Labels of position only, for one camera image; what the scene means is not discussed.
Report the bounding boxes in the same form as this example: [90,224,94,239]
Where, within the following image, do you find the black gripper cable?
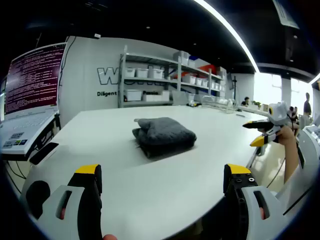
[286,113,301,138]

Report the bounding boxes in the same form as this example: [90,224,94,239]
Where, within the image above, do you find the wire dish rack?
[199,94,238,115]

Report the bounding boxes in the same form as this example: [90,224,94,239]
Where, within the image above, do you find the person's right hand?
[277,124,295,146]

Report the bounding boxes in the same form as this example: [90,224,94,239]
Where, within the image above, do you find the grey metal shelving unit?
[117,46,227,109]

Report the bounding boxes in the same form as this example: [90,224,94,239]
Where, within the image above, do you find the ceiling vent panel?
[271,0,300,30]

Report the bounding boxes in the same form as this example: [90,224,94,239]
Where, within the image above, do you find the black tripod stand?
[226,73,238,107]

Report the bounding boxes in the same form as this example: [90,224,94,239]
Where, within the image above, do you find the grey towel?
[131,116,198,159]

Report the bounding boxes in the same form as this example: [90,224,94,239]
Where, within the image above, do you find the rows of white storage bins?
[124,51,226,102]

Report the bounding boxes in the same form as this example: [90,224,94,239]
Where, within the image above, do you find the white laptop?
[0,42,68,156]

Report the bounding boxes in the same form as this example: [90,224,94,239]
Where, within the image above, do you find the ceiling light strip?
[194,0,259,74]

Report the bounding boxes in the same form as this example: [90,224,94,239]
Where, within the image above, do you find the black wall cable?
[58,36,77,87]

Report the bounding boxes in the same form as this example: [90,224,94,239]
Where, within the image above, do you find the black smartphone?
[29,142,60,166]

